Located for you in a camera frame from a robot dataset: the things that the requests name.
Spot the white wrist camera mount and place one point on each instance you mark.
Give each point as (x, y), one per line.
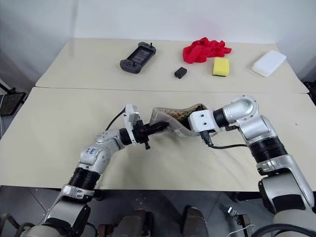
(202, 121)
(130, 118)

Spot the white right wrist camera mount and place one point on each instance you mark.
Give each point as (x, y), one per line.
(202, 121)

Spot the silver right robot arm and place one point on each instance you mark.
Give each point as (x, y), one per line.
(254, 128)

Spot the black floor bracket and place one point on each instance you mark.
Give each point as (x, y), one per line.
(238, 219)

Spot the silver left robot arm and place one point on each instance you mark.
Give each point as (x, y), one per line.
(91, 160)

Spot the yellow sponge with dark base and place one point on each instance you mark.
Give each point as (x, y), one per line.
(221, 66)

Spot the black mesh metal stand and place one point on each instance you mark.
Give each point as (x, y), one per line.
(11, 101)

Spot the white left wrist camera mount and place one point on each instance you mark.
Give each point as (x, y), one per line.
(130, 118)

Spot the white plastic box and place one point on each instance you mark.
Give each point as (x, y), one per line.
(269, 63)

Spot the red crumpled cloth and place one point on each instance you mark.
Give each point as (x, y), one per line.
(202, 51)

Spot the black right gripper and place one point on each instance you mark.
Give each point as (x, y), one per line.
(186, 119)

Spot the grey handheld game controller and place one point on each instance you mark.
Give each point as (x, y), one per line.
(139, 58)

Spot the grey checked pouch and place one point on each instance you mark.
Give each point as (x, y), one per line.
(160, 116)

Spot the dark rounded shape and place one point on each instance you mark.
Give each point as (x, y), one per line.
(132, 224)
(196, 222)

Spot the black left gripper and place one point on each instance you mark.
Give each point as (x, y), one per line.
(141, 133)

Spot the small black charger adapter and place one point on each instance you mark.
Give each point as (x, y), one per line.
(180, 73)

